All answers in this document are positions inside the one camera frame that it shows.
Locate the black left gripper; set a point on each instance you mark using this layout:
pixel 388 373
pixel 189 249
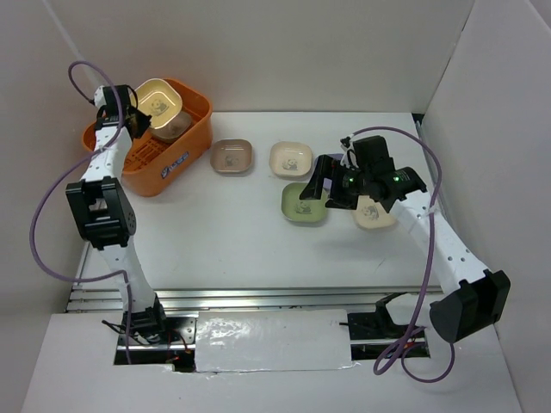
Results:
pixel 145 122

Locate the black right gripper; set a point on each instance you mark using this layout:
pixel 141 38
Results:
pixel 326 167

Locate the yellow panda plate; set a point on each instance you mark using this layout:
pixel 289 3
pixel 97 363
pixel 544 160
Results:
pixel 159 100

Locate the brown panda plate front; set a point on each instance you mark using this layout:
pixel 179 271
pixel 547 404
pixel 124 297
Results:
pixel 174 129

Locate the brown panda plate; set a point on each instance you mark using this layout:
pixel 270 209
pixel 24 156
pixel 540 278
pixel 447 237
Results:
pixel 174 129
pixel 231 156

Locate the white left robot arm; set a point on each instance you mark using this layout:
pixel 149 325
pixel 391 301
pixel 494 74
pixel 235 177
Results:
pixel 105 217

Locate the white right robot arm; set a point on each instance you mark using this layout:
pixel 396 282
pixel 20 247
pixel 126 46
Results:
pixel 474 296

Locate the orange plastic bin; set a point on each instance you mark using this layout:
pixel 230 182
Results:
pixel 147 166

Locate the purple plate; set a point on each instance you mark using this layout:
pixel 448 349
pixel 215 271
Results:
pixel 327 181

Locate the cream panda plate back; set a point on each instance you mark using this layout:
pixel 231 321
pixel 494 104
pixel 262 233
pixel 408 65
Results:
pixel 290 159

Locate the cream panda plate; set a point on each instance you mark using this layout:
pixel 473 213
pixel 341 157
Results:
pixel 290 159
pixel 370 215

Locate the green panda plate centre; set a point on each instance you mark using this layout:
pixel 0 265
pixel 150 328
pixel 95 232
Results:
pixel 302 211

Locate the cream panda plate right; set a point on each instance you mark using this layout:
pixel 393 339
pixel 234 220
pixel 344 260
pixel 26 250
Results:
pixel 370 215

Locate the brown panda plate back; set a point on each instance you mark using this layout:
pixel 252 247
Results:
pixel 231 156

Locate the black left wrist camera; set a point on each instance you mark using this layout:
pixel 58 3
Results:
pixel 115 101

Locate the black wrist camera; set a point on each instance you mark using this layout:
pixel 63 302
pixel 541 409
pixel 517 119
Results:
pixel 115 101
pixel 372 155

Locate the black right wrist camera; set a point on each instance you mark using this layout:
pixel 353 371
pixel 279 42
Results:
pixel 372 155

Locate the aluminium rail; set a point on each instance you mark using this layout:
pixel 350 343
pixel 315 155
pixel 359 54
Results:
pixel 174 300

